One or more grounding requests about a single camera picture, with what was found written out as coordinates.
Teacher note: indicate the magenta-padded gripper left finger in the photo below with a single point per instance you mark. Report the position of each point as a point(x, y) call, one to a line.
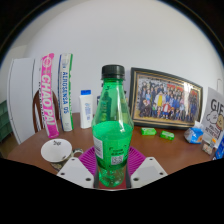
point(75, 170)

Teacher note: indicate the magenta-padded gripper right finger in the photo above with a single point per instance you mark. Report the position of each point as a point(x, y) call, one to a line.
point(148, 169)

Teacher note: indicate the green plastic drink bottle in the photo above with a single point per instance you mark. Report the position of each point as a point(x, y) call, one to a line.
point(112, 133)

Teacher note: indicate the white patterned mug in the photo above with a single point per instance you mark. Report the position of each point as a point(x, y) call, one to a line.
point(55, 150)

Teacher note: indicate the blue tissue pack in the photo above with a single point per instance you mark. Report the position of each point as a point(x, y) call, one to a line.
point(194, 135)

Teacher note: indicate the white bottle with blue cap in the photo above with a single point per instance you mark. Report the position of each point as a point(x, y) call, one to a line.
point(86, 111)

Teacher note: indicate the small printed card box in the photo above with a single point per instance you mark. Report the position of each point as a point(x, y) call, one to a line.
point(208, 147)

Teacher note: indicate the brown wooden chair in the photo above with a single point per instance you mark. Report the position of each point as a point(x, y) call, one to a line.
point(36, 110)

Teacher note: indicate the framed group photo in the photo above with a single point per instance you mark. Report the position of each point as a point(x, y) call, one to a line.
point(165, 98)

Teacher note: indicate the pink shuttlecock tube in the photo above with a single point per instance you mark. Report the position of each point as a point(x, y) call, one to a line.
point(49, 100)

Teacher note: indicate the white blue-green shuttlecock tube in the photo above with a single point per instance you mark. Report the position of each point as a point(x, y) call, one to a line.
point(65, 93)

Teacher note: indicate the white paper gift bag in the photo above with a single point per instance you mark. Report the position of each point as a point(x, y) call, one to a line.
point(215, 113)

